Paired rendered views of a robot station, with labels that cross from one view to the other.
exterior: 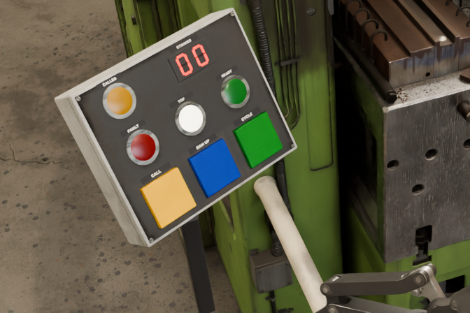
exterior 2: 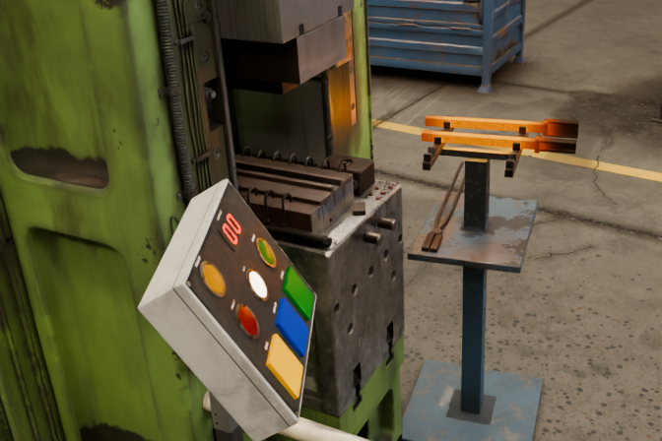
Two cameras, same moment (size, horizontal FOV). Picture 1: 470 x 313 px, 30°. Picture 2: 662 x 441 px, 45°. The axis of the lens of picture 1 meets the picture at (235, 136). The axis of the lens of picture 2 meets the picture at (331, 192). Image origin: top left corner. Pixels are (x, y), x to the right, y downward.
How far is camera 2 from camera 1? 91 cm
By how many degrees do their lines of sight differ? 43
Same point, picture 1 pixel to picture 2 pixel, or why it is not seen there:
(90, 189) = not seen: outside the picture
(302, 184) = not seen: hidden behind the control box
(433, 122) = (353, 257)
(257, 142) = (300, 294)
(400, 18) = (281, 186)
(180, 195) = (291, 359)
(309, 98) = not seen: hidden behind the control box
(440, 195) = (362, 329)
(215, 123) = (271, 285)
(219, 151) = (289, 310)
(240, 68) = (257, 231)
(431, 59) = (331, 204)
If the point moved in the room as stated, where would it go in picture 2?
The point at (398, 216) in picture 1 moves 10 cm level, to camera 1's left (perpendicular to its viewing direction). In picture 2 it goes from (343, 361) to (315, 384)
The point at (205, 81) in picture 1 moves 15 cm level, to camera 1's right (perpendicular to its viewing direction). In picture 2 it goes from (246, 247) to (307, 212)
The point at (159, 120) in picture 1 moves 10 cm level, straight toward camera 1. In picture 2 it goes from (242, 291) to (297, 309)
